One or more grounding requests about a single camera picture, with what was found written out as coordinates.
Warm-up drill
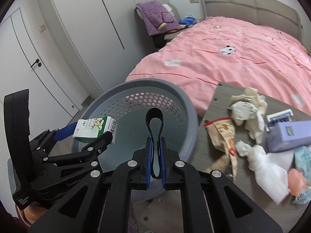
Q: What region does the green white milk carton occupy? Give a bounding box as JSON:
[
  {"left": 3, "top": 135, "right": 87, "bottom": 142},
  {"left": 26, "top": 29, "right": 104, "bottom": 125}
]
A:
[{"left": 73, "top": 116, "right": 118, "bottom": 144}]

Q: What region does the black elastic band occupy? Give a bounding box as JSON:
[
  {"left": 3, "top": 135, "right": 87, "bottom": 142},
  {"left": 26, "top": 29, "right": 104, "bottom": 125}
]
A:
[{"left": 145, "top": 108, "right": 165, "bottom": 179}]

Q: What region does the red snack wrapper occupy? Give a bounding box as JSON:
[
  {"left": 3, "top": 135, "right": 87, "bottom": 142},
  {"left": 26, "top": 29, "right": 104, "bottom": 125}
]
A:
[{"left": 204, "top": 117, "right": 238, "bottom": 182}]

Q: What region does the pink toy pig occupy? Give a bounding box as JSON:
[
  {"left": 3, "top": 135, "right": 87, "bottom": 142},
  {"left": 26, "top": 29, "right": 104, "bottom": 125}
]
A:
[{"left": 288, "top": 168, "right": 306, "bottom": 197}]

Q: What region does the purple long carton box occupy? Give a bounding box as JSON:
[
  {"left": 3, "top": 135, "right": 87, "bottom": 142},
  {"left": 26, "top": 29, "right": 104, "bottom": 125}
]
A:
[{"left": 267, "top": 120, "right": 311, "bottom": 153}]

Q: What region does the white paper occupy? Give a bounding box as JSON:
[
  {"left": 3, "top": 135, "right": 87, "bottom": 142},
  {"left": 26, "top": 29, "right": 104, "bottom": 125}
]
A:
[{"left": 228, "top": 87, "right": 268, "bottom": 145}]

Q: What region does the blue baby wipes pack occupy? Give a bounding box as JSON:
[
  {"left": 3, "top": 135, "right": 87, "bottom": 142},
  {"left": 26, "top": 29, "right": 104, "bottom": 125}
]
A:
[{"left": 292, "top": 146, "right": 310, "bottom": 205}]

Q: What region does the playing card box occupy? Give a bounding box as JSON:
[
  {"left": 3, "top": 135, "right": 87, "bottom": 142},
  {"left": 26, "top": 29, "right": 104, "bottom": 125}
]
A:
[{"left": 266, "top": 109, "right": 293, "bottom": 132}]

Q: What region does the grey perforated trash basket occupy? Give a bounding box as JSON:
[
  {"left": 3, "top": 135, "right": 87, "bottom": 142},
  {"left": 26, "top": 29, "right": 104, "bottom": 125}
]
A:
[{"left": 82, "top": 79, "right": 198, "bottom": 172}]

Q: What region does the left hand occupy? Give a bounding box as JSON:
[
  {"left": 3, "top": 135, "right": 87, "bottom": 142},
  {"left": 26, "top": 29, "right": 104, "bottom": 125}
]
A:
[{"left": 16, "top": 205, "right": 47, "bottom": 227}]

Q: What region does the white door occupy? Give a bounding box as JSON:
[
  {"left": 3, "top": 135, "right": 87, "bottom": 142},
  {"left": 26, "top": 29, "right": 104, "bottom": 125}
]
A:
[{"left": 1, "top": 9, "right": 79, "bottom": 133}]

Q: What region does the chair under purple jacket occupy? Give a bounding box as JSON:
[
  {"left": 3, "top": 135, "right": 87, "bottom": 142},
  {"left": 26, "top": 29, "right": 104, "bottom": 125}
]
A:
[{"left": 135, "top": 1, "right": 188, "bottom": 50}]

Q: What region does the white wardrobe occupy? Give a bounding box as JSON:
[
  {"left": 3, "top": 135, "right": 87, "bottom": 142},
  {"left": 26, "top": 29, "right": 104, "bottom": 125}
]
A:
[{"left": 37, "top": 0, "right": 169, "bottom": 97}]

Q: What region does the purple fleece jacket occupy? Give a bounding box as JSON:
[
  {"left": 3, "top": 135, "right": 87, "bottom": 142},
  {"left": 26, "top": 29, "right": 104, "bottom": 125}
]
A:
[{"left": 136, "top": 1, "right": 182, "bottom": 36}]

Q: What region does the pink bed duvet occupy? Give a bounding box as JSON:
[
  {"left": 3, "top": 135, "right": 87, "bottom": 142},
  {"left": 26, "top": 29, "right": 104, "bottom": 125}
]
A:
[{"left": 127, "top": 17, "right": 310, "bottom": 115}]

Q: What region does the blue item on nightstand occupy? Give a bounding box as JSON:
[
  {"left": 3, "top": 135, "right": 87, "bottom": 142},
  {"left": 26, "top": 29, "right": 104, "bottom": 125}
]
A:
[{"left": 179, "top": 16, "right": 197, "bottom": 27}]

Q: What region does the grey padded headboard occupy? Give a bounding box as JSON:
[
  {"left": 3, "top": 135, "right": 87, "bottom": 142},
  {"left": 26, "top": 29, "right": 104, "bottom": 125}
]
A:
[{"left": 201, "top": 0, "right": 301, "bottom": 41}]

